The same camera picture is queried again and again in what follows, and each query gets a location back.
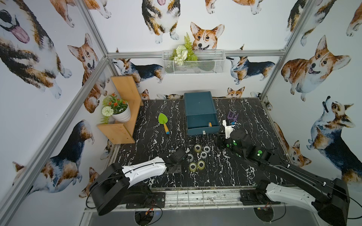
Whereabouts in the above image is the yellow tape roll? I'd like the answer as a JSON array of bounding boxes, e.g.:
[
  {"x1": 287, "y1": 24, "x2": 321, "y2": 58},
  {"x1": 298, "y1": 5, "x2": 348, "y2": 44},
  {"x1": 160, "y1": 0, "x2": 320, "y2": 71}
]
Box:
[
  {"x1": 194, "y1": 144, "x2": 203, "y2": 153},
  {"x1": 189, "y1": 163, "x2": 198, "y2": 172},
  {"x1": 197, "y1": 161, "x2": 206, "y2": 170}
]

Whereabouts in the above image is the yellow tape roll top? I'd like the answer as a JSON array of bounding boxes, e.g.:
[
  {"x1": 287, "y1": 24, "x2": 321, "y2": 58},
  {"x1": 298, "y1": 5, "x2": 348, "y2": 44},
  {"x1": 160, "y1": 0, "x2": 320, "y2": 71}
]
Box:
[{"x1": 194, "y1": 144, "x2": 203, "y2": 153}]

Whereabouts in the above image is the teal drawer cabinet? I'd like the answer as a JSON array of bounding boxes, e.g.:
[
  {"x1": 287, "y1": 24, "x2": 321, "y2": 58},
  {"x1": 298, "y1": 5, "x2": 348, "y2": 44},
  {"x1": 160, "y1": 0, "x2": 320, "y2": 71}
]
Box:
[{"x1": 184, "y1": 91, "x2": 220, "y2": 136}]

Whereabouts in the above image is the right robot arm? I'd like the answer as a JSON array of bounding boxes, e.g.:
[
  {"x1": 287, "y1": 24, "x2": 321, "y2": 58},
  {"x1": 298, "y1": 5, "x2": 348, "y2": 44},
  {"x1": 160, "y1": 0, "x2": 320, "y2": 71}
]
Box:
[{"x1": 214, "y1": 129, "x2": 351, "y2": 226}]

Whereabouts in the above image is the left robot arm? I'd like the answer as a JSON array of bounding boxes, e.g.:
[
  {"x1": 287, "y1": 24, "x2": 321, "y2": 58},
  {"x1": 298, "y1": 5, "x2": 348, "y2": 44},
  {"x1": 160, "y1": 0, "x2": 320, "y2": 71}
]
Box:
[{"x1": 90, "y1": 148, "x2": 188, "y2": 216}]

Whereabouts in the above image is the clear tape roll left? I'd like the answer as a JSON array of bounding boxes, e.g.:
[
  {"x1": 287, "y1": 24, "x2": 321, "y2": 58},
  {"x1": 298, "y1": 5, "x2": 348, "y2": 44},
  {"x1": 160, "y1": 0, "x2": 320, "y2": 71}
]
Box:
[{"x1": 187, "y1": 153, "x2": 194, "y2": 163}]

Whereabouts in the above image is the clear tape roll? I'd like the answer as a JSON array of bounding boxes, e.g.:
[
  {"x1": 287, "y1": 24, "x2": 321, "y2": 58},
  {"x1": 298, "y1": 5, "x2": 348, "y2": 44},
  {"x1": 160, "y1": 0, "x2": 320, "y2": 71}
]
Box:
[
  {"x1": 203, "y1": 146, "x2": 211, "y2": 153},
  {"x1": 187, "y1": 153, "x2": 194, "y2": 163},
  {"x1": 200, "y1": 151, "x2": 207, "y2": 159}
]

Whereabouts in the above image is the clear tape roll upper right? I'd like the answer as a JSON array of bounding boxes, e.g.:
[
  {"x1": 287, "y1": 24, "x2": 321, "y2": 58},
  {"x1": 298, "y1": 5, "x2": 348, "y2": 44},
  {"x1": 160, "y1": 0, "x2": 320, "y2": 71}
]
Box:
[{"x1": 203, "y1": 146, "x2": 211, "y2": 153}]

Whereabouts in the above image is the clear tape roll middle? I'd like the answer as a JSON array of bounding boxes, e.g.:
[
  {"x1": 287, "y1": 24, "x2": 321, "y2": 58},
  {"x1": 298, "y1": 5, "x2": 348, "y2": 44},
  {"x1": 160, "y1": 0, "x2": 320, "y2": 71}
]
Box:
[{"x1": 200, "y1": 151, "x2": 207, "y2": 159}]

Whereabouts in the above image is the purple pink garden fork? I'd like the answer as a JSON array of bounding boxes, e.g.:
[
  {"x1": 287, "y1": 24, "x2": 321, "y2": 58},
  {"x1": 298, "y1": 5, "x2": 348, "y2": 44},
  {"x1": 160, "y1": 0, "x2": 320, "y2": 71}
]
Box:
[{"x1": 227, "y1": 111, "x2": 239, "y2": 125}]

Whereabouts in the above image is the white flower pot plant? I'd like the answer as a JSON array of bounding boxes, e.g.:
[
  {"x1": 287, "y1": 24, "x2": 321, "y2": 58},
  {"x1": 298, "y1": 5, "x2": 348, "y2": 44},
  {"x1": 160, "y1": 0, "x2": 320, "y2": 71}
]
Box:
[{"x1": 101, "y1": 93, "x2": 131, "y2": 124}]

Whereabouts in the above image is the wooden shelf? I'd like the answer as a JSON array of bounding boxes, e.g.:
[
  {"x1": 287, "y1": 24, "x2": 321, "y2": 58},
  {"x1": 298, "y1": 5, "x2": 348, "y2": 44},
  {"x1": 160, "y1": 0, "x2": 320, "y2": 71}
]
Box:
[{"x1": 98, "y1": 76, "x2": 143, "y2": 144}]

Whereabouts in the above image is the green white artificial plant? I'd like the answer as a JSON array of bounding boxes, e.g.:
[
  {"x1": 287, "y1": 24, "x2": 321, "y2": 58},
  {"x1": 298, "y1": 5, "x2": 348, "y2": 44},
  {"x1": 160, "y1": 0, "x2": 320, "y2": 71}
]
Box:
[{"x1": 170, "y1": 33, "x2": 198, "y2": 66}]

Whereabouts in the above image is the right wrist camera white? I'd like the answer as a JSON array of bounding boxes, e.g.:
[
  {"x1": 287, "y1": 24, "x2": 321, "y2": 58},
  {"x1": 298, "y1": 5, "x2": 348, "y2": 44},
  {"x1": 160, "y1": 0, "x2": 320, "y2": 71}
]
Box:
[{"x1": 222, "y1": 120, "x2": 236, "y2": 139}]

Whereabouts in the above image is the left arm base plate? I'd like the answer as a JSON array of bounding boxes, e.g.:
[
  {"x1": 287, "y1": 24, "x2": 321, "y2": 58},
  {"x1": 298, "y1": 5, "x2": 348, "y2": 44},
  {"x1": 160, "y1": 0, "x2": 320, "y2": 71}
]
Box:
[{"x1": 125, "y1": 192, "x2": 166, "y2": 209}]

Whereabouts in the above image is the green trowel yellow handle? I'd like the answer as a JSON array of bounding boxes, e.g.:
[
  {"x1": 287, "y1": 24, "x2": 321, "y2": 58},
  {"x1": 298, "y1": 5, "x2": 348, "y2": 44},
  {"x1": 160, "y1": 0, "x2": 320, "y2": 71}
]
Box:
[{"x1": 158, "y1": 113, "x2": 170, "y2": 135}]

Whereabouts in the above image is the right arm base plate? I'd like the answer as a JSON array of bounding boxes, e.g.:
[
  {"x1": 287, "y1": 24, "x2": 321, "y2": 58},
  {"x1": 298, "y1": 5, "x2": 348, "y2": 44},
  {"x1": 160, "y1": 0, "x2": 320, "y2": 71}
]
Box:
[{"x1": 239, "y1": 189, "x2": 281, "y2": 206}]

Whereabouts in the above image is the white wire basket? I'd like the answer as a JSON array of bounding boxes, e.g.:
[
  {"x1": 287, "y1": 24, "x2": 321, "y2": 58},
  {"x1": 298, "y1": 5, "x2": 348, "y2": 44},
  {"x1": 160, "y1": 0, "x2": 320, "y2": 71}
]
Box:
[{"x1": 162, "y1": 50, "x2": 226, "y2": 75}]

